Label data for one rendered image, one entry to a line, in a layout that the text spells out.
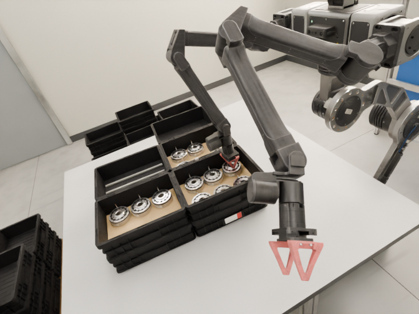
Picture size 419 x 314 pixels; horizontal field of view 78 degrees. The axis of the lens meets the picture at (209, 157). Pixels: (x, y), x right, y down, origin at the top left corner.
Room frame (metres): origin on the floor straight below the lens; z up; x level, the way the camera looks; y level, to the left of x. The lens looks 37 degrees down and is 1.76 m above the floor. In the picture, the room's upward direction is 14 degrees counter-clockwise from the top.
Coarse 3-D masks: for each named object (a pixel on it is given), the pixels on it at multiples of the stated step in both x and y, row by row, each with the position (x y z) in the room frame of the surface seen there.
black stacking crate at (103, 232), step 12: (156, 180) 1.05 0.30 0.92; (168, 180) 1.07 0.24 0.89; (132, 192) 1.03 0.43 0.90; (144, 192) 1.04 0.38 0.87; (108, 204) 1.00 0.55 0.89; (120, 204) 1.01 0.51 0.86; (180, 204) 0.89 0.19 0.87; (180, 216) 0.80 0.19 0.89; (156, 228) 0.77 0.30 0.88; (168, 228) 0.78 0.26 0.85; (180, 228) 0.79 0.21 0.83; (132, 240) 0.75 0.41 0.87; (144, 240) 0.75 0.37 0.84; (108, 252) 0.73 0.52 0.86; (120, 252) 0.73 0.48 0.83
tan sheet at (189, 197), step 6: (240, 162) 1.13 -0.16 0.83; (240, 174) 1.03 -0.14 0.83; (246, 174) 1.02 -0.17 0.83; (228, 180) 1.01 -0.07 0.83; (180, 186) 1.06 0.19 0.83; (210, 186) 1.00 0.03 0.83; (216, 186) 0.99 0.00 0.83; (186, 192) 1.00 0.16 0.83; (204, 192) 0.97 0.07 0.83; (210, 192) 0.96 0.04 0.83; (186, 198) 0.96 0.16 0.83; (192, 198) 0.95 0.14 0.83
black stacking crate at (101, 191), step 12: (132, 156) 1.33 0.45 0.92; (144, 156) 1.34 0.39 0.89; (156, 156) 1.36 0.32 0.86; (108, 168) 1.30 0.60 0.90; (120, 168) 1.31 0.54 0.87; (132, 168) 1.32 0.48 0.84; (144, 168) 1.31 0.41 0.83; (156, 168) 1.27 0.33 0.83; (108, 180) 1.28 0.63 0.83; (132, 180) 1.22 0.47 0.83
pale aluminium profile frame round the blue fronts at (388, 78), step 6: (402, 0) 2.06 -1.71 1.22; (408, 0) 2.04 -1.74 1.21; (390, 72) 2.03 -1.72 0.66; (390, 78) 2.01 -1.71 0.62; (396, 84) 1.94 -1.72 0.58; (402, 84) 1.89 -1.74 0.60; (408, 84) 1.85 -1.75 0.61; (414, 84) 1.82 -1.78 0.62; (414, 90) 1.79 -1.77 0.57; (378, 132) 2.04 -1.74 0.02
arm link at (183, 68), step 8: (176, 56) 1.03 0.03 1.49; (184, 56) 1.04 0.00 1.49; (176, 64) 1.04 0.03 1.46; (184, 64) 1.03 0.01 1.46; (184, 72) 1.05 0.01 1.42; (192, 72) 1.07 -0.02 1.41; (184, 80) 1.07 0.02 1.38; (192, 80) 1.06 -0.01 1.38; (192, 88) 1.06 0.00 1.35; (200, 88) 1.06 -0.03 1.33; (200, 96) 1.06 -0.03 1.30; (208, 96) 1.07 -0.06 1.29; (200, 104) 1.07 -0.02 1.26; (208, 104) 1.06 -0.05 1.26; (208, 112) 1.06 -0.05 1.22; (216, 112) 1.06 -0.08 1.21; (216, 120) 1.05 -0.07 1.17; (224, 120) 1.06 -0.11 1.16
